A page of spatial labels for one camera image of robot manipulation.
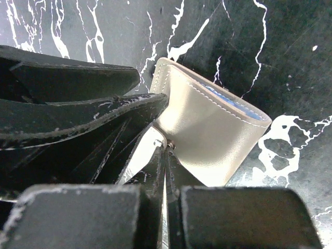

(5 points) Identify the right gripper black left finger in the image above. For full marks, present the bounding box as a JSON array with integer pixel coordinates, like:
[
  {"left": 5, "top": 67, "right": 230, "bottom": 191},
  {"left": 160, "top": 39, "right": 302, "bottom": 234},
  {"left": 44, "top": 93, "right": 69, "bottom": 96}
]
[{"left": 1, "top": 147, "right": 165, "bottom": 248}]

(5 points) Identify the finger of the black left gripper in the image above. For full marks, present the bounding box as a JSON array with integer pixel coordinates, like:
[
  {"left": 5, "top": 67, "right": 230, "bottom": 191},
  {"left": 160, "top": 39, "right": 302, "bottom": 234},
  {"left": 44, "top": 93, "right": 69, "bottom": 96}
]
[
  {"left": 1, "top": 94, "right": 169, "bottom": 200},
  {"left": 1, "top": 45, "right": 140, "bottom": 104}
]

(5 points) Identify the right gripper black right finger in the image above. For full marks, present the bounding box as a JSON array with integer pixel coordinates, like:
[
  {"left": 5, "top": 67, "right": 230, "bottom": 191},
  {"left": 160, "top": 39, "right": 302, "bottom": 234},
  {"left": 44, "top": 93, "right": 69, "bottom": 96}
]
[{"left": 165, "top": 147, "right": 322, "bottom": 248}]

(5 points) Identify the beige leather card holder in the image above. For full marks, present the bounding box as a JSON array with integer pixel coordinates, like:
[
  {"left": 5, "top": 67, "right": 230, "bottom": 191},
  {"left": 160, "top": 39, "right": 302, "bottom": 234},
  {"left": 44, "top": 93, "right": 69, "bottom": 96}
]
[{"left": 118, "top": 58, "right": 272, "bottom": 187}]

